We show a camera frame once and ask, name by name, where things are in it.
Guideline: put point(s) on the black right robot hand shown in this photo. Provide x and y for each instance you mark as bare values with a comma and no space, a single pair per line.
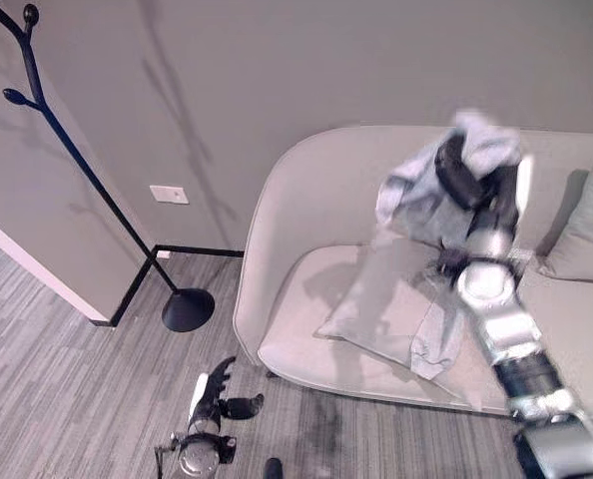
458,182

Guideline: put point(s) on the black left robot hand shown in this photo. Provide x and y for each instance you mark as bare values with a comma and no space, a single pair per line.
211,396

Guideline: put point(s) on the light blue garment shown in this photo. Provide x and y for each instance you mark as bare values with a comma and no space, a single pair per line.
426,209

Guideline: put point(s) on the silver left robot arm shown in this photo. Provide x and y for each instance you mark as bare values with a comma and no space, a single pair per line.
199,446

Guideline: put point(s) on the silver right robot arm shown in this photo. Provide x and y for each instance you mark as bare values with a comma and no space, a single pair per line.
518,344

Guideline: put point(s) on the beige fabric sofa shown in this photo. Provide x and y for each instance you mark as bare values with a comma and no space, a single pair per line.
376,279

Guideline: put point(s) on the black branch coat rack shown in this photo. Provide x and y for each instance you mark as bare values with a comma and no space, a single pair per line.
72,149

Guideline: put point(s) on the black robot foot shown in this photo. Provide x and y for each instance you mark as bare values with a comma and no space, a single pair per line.
272,469

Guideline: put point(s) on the grey-green cushion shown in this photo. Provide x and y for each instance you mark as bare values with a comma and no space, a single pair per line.
583,229

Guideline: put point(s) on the beige square cushion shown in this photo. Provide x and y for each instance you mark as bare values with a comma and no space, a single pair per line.
371,309

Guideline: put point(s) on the white wall outlet plate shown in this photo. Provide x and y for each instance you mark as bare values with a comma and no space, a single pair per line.
169,194

